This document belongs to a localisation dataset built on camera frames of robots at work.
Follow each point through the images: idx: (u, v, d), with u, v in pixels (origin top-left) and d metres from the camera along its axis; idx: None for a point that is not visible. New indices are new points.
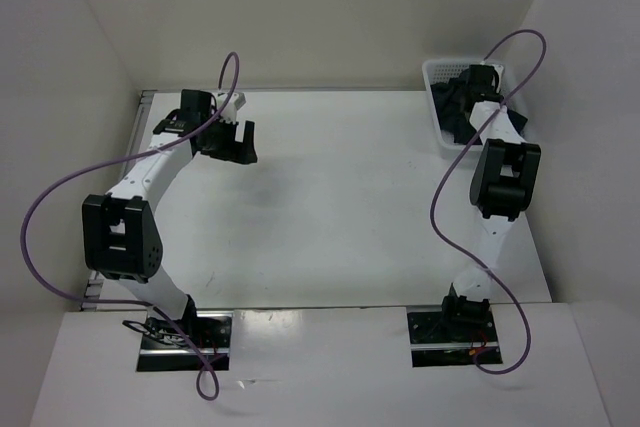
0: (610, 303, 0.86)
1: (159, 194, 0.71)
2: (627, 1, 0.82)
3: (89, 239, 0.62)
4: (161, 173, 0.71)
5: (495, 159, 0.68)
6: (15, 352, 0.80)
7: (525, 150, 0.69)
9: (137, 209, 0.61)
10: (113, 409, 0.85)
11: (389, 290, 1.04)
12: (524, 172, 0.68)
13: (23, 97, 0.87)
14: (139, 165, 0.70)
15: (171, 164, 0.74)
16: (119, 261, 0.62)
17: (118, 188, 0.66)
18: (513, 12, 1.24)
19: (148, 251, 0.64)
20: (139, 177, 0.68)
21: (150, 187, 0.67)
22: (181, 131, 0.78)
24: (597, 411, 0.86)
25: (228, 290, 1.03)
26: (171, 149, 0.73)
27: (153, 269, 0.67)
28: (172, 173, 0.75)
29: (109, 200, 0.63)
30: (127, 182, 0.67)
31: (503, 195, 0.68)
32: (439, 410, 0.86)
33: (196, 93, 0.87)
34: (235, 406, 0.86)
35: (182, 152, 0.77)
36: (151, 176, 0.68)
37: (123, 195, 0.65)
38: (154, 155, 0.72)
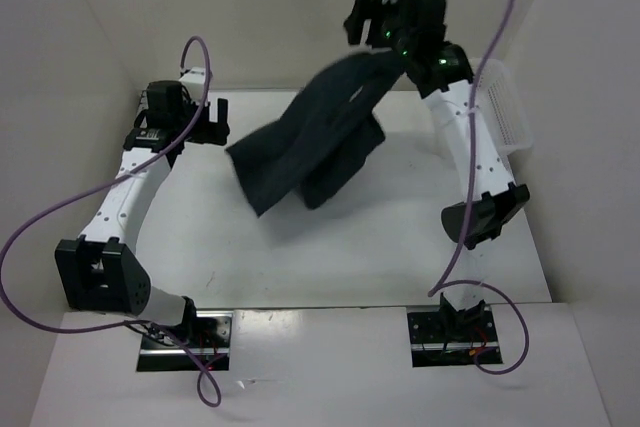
0: (609, 303, 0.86)
1: (136, 220, 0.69)
2: (629, 0, 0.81)
3: (70, 284, 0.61)
4: (137, 199, 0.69)
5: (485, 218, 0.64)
6: (15, 354, 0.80)
7: (513, 199, 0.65)
9: (115, 253, 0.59)
10: (113, 408, 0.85)
11: (388, 291, 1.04)
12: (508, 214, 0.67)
13: (22, 99, 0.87)
14: (112, 196, 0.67)
15: (147, 186, 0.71)
16: (106, 302, 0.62)
17: (92, 228, 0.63)
18: (513, 10, 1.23)
19: (134, 291, 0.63)
20: (113, 212, 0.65)
21: (126, 222, 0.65)
22: (155, 143, 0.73)
24: (598, 412, 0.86)
25: (227, 290, 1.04)
26: (145, 171, 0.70)
27: (141, 303, 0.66)
28: (149, 193, 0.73)
29: (84, 242, 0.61)
30: (101, 219, 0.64)
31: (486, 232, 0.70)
32: (439, 411, 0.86)
33: (163, 89, 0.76)
34: (235, 406, 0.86)
35: (158, 169, 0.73)
36: (126, 209, 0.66)
37: (99, 235, 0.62)
38: (127, 180, 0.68)
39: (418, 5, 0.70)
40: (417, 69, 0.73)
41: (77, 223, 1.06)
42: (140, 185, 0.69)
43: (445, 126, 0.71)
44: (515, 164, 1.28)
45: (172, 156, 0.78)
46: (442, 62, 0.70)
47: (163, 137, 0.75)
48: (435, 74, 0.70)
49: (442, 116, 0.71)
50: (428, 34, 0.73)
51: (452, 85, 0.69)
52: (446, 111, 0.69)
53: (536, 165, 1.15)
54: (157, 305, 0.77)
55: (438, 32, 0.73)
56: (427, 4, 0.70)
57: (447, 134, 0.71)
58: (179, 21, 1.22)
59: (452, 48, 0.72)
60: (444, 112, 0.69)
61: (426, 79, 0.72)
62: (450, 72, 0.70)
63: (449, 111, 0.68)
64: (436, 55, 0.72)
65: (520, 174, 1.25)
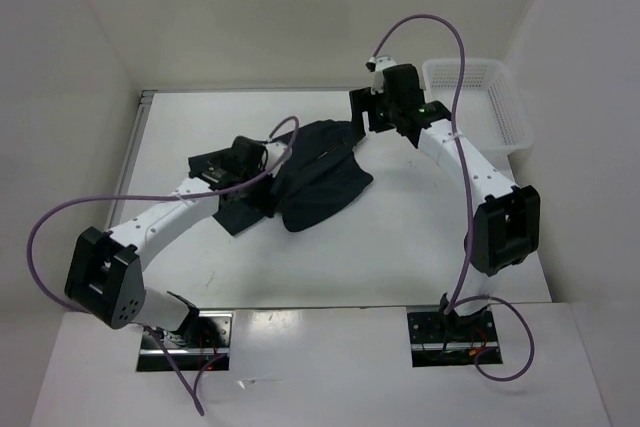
0: (610, 304, 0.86)
1: (164, 241, 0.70)
2: (631, 1, 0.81)
3: (74, 270, 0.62)
4: (173, 223, 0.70)
5: (498, 222, 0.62)
6: (14, 354, 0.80)
7: (523, 197, 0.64)
9: (124, 261, 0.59)
10: (114, 408, 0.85)
11: (388, 290, 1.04)
12: (526, 221, 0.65)
13: (22, 99, 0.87)
14: (154, 209, 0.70)
15: (189, 215, 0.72)
16: (92, 305, 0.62)
17: (122, 230, 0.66)
18: (514, 11, 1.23)
19: (122, 305, 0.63)
20: (146, 223, 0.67)
21: (152, 237, 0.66)
22: (215, 182, 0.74)
24: (597, 412, 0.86)
25: (228, 290, 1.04)
26: (193, 201, 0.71)
27: (122, 321, 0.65)
28: (189, 220, 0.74)
29: (106, 238, 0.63)
30: (133, 225, 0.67)
31: (511, 252, 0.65)
32: (439, 411, 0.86)
33: (247, 145, 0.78)
34: (235, 406, 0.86)
35: (204, 205, 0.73)
36: (158, 226, 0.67)
37: (121, 239, 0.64)
38: (174, 201, 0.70)
39: (395, 76, 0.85)
40: (403, 122, 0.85)
41: (78, 223, 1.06)
42: (182, 211, 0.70)
43: (439, 158, 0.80)
44: (515, 164, 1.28)
45: (224, 200, 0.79)
46: (422, 111, 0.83)
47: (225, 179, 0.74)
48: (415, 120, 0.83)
49: (433, 149, 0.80)
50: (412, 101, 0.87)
51: (432, 123, 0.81)
52: (435, 144, 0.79)
53: (537, 165, 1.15)
54: (157, 303, 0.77)
55: (420, 99, 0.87)
56: (403, 79, 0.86)
57: (444, 163, 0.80)
58: (179, 21, 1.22)
59: (431, 103, 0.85)
60: (434, 146, 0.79)
61: (414, 132, 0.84)
62: (431, 117, 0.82)
63: (436, 141, 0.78)
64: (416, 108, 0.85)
65: (520, 174, 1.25)
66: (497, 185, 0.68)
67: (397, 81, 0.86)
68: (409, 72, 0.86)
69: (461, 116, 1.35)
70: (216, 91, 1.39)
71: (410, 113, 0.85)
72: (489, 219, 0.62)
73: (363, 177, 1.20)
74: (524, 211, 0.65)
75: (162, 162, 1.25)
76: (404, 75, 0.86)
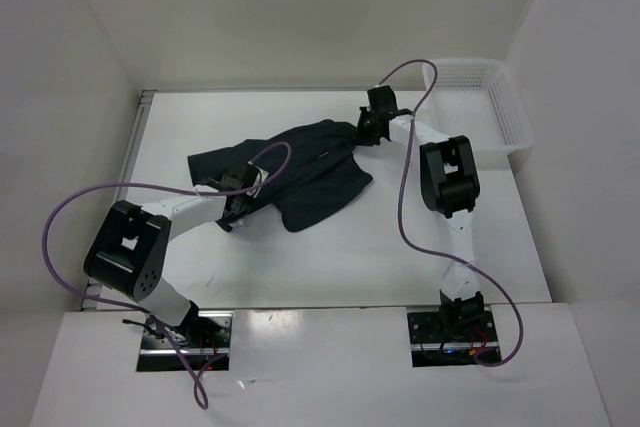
0: (609, 304, 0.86)
1: (180, 227, 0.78)
2: (631, 2, 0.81)
3: (101, 239, 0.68)
4: (190, 211, 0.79)
5: (436, 162, 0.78)
6: (14, 354, 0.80)
7: (455, 142, 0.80)
9: (156, 227, 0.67)
10: (114, 408, 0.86)
11: (388, 290, 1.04)
12: (463, 164, 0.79)
13: (22, 99, 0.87)
14: (174, 197, 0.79)
15: (201, 208, 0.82)
16: (113, 274, 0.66)
17: (151, 206, 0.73)
18: (513, 12, 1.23)
19: (145, 274, 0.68)
20: (171, 204, 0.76)
21: (177, 215, 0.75)
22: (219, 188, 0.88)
24: (596, 413, 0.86)
25: (227, 290, 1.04)
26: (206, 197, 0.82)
27: (143, 292, 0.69)
28: (199, 215, 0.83)
29: (136, 211, 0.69)
30: (160, 204, 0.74)
31: (456, 191, 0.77)
32: (439, 411, 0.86)
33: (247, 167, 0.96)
34: (235, 405, 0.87)
35: (212, 204, 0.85)
36: (182, 207, 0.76)
37: (151, 211, 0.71)
38: (191, 195, 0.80)
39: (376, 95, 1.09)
40: (379, 125, 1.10)
41: (79, 223, 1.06)
42: (198, 203, 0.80)
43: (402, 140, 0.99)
44: (515, 164, 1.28)
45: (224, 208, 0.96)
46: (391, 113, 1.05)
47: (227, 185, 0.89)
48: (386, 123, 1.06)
49: (398, 133, 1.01)
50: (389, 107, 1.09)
51: (398, 116, 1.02)
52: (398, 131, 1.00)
53: (536, 164, 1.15)
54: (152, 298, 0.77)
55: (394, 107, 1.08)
56: (382, 93, 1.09)
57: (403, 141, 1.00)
58: (179, 22, 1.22)
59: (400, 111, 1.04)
60: (398, 129, 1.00)
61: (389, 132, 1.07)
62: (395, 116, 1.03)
63: (397, 124, 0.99)
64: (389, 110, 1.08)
65: (520, 174, 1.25)
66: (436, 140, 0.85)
67: (376, 94, 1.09)
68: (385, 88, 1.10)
69: (460, 116, 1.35)
70: (216, 90, 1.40)
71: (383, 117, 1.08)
72: (427, 158, 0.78)
73: (363, 178, 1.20)
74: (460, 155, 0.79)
75: (162, 162, 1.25)
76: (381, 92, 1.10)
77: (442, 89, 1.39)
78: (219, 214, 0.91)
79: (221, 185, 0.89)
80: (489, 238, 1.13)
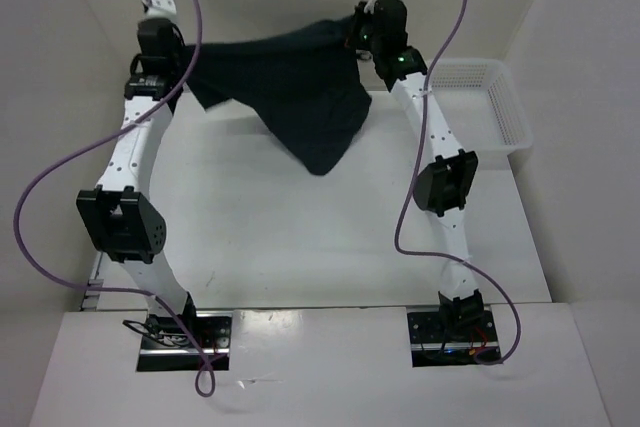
0: (609, 304, 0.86)
1: (149, 171, 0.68)
2: (631, 3, 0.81)
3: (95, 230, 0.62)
4: (146, 150, 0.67)
5: (438, 181, 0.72)
6: (13, 355, 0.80)
7: (464, 160, 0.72)
9: (134, 201, 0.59)
10: (114, 408, 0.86)
11: (389, 290, 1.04)
12: (462, 179, 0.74)
13: (22, 100, 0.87)
14: (120, 145, 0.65)
15: (154, 133, 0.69)
16: (129, 243, 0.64)
17: (107, 179, 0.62)
18: (513, 12, 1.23)
19: (154, 231, 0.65)
20: (124, 162, 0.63)
21: (138, 171, 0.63)
22: (155, 90, 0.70)
24: (596, 413, 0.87)
25: (227, 290, 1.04)
26: (149, 119, 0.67)
27: (162, 239, 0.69)
28: (156, 140, 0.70)
29: (101, 194, 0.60)
30: (114, 169, 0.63)
31: (443, 194, 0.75)
32: (439, 411, 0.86)
33: (152, 29, 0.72)
34: (235, 405, 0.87)
35: (161, 116, 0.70)
36: (137, 158, 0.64)
37: (113, 186, 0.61)
38: (133, 130, 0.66)
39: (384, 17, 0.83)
40: (385, 63, 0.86)
41: (78, 223, 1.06)
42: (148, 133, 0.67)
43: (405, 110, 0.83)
44: (515, 163, 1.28)
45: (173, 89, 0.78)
46: (401, 60, 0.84)
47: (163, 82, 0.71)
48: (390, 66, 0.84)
49: (404, 102, 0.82)
50: (392, 34, 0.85)
51: (408, 76, 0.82)
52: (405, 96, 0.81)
53: (536, 164, 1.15)
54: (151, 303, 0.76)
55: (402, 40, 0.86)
56: (392, 18, 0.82)
57: (411, 118, 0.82)
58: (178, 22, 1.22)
59: (409, 51, 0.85)
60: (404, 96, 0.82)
61: (389, 79, 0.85)
62: (408, 68, 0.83)
63: (407, 93, 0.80)
64: (397, 54, 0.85)
65: (521, 174, 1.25)
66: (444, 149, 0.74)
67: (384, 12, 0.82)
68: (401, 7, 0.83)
69: (461, 115, 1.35)
70: None
71: (389, 58, 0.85)
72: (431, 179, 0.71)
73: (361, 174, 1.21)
74: (463, 172, 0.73)
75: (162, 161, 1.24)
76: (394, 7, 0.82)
77: (442, 89, 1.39)
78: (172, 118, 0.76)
79: (147, 83, 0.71)
80: (489, 238, 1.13)
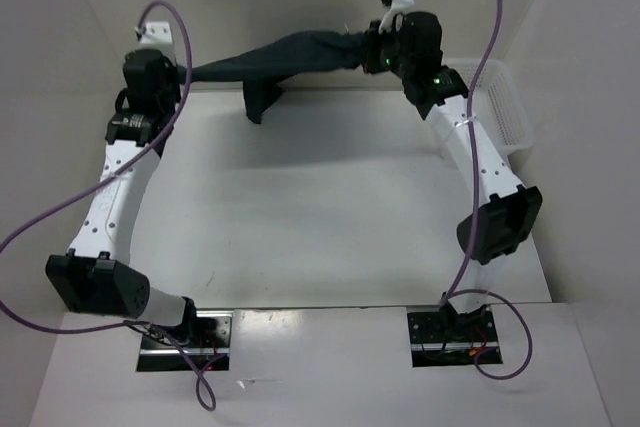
0: (610, 305, 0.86)
1: (129, 230, 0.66)
2: (632, 3, 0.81)
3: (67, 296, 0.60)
4: (127, 204, 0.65)
5: (493, 223, 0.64)
6: (13, 355, 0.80)
7: (524, 200, 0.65)
9: (109, 268, 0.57)
10: (114, 408, 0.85)
11: (389, 290, 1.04)
12: (524, 223, 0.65)
13: (22, 100, 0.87)
14: (98, 201, 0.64)
15: (136, 183, 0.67)
16: (104, 310, 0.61)
17: (81, 241, 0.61)
18: (514, 12, 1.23)
19: (132, 295, 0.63)
20: (101, 222, 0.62)
21: (116, 232, 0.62)
22: (139, 136, 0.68)
24: (597, 412, 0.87)
25: (227, 290, 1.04)
26: (131, 170, 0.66)
27: (141, 303, 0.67)
28: (140, 188, 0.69)
29: (73, 260, 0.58)
30: (90, 230, 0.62)
31: (499, 239, 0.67)
32: (439, 410, 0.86)
33: (142, 62, 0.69)
34: (235, 405, 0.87)
35: (147, 163, 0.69)
36: (115, 218, 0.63)
37: (88, 251, 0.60)
38: (112, 183, 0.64)
39: (417, 34, 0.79)
40: (419, 87, 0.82)
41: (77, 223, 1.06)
42: (128, 186, 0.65)
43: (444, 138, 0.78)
44: (515, 163, 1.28)
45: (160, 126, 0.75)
46: (437, 82, 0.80)
47: (148, 123, 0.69)
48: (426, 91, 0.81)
49: (444, 129, 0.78)
50: (427, 56, 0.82)
51: (447, 100, 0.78)
52: (445, 123, 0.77)
53: (536, 164, 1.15)
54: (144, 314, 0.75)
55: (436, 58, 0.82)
56: (429, 35, 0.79)
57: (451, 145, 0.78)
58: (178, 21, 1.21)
59: (446, 71, 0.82)
60: (445, 124, 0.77)
61: (421, 101, 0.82)
62: (446, 91, 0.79)
63: (448, 122, 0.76)
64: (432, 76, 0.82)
65: (521, 173, 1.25)
66: (505, 185, 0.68)
67: (416, 33, 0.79)
68: (433, 23, 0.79)
69: None
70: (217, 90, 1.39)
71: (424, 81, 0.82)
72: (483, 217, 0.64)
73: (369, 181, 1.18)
74: (524, 214, 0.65)
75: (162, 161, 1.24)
76: (428, 24, 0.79)
77: None
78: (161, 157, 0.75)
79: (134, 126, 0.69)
80: None
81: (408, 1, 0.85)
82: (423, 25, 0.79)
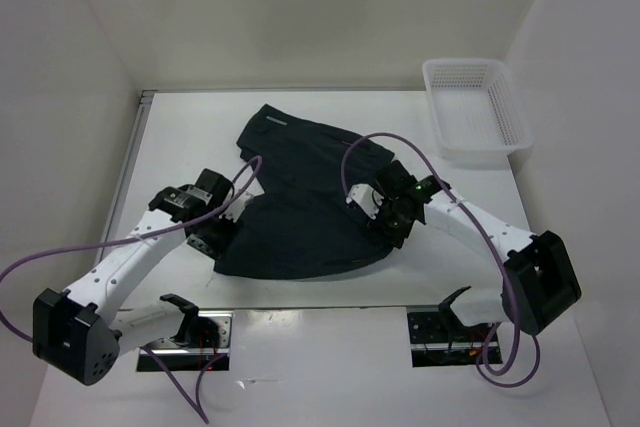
0: (608, 304, 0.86)
1: (128, 288, 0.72)
2: (631, 2, 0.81)
3: (37, 334, 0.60)
4: (136, 266, 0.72)
5: (529, 279, 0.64)
6: (13, 352, 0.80)
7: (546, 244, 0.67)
9: (85, 323, 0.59)
10: (112, 409, 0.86)
11: (391, 290, 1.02)
12: (560, 270, 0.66)
13: (23, 100, 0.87)
14: (114, 256, 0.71)
15: (153, 253, 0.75)
16: (62, 363, 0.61)
17: (81, 286, 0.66)
18: (513, 11, 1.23)
19: (94, 362, 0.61)
20: (105, 276, 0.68)
21: (115, 288, 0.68)
22: (178, 211, 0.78)
24: (597, 412, 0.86)
25: (227, 290, 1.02)
26: (154, 238, 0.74)
27: (100, 373, 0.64)
28: (153, 259, 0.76)
29: (65, 299, 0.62)
30: (92, 280, 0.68)
31: (551, 302, 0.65)
32: (439, 411, 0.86)
33: (215, 173, 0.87)
34: (234, 406, 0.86)
35: (168, 240, 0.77)
36: (118, 276, 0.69)
37: (81, 296, 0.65)
38: (133, 243, 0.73)
39: (389, 177, 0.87)
40: (409, 203, 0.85)
41: (77, 224, 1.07)
42: (143, 251, 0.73)
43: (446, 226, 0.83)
44: (515, 164, 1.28)
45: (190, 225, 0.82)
46: (418, 187, 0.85)
47: (188, 207, 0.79)
48: (417, 201, 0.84)
49: (441, 220, 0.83)
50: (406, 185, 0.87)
51: (432, 197, 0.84)
52: (439, 211, 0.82)
53: (536, 165, 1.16)
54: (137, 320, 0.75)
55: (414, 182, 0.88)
56: (393, 171, 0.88)
57: (457, 232, 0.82)
58: (178, 22, 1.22)
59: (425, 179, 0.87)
60: (441, 215, 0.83)
61: (417, 210, 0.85)
62: (428, 191, 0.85)
63: (440, 210, 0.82)
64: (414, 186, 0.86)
65: (521, 174, 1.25)
66: (514, 238, 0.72)
67: (385, 176, 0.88)
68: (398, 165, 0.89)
69: (462, 116, 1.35)
70: (217, 91, 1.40)
71: (408, 191, 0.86)
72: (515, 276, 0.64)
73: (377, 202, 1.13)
74: (553, 258, 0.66)
75: (161, 162, 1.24)
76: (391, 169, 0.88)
77: (442, 90, 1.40)
78: (181, 241, 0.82)
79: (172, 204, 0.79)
80: None
81: (365, 187, 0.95)
82: (394, 168, 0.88)
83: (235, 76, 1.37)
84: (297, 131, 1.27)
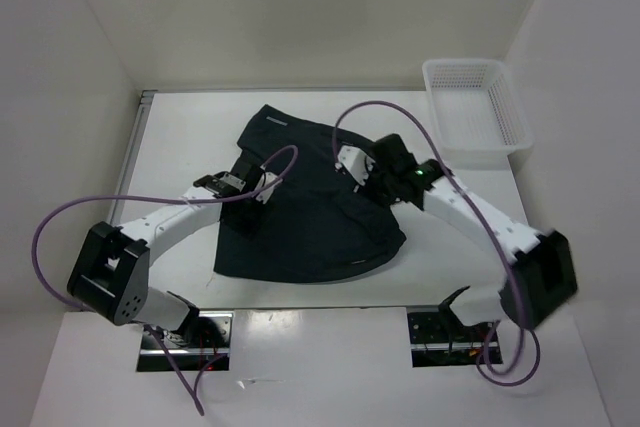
0: (608, 304, 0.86)
1: (168, 243, 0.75)
2: (631, 2, 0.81)
3: (82, 263, 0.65)
4: (179, 223, 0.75)
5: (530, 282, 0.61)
6: (12, 352, 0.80)
7: (554, 246, 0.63)
9: (134, 253, 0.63)
10: (113, 409, 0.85)
11: (390, 290, 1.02)
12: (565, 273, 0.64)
13: (23, 100, 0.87)
14: (162, 210, 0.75)
15: (195, 218, 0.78)
16: (96, 296, 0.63)
17: (133, 225, 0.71)
18: (513, 12, 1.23)
19: (126, 299, 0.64)
20: (155, 221, 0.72)
21: (162, 233, 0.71)
22: (219, 190, 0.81)
24: (597, 412, 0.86)
25: (226, 290, 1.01)
26: (199, 204, 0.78)
27: (126, 315, 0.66)
28: (193, 225, 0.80)
29: (116, 233, 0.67)
30: (143, 223, 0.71)
31: (549, 301, 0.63)
32: (440, 411, 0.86)
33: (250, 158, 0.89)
34: (234, 406, 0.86)
35: (208, 210, 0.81)
36: (167, 225, 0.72)
37: (132, 234, 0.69)
38: (181, 204, 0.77)
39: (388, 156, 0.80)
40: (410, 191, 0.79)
41: (77, 224, 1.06)
42: (188, 213, 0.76)
43: (443, 216, 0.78)
44: (515, 164, 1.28)
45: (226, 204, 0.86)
46: (419, 172, 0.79)
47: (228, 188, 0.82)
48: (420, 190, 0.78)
49: (440, 209, 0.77)
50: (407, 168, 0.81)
51: (434, 184, 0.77)
52: (440, 201, 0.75)
53: (536, 165, 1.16)
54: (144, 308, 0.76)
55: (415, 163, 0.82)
56: (392, 148, 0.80)
57: (459, 225, 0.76)
58: (178, 21, 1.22)
59: (427, 163, 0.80)
60: (440, 205, 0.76)
61: (417, 197, 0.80)
62: (429, 177, 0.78)
63: (442, 200, 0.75)
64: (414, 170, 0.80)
65: (521, 174, 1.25)
66: (516, 235, 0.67)
67: (383, 152, 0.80)
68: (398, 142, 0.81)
69: (462, 116, 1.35)
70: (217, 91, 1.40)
71: (407, 174, 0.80)
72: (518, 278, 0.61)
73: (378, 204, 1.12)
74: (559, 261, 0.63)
75: (162, 162, 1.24)
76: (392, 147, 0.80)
77: (442, 90, 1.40)
78: (216, 218, 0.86)
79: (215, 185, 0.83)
80: None
81: (355, 150, 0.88)
82: (392, 145, 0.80)
83: (235, 76, 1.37)
84: (299, 132, 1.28)
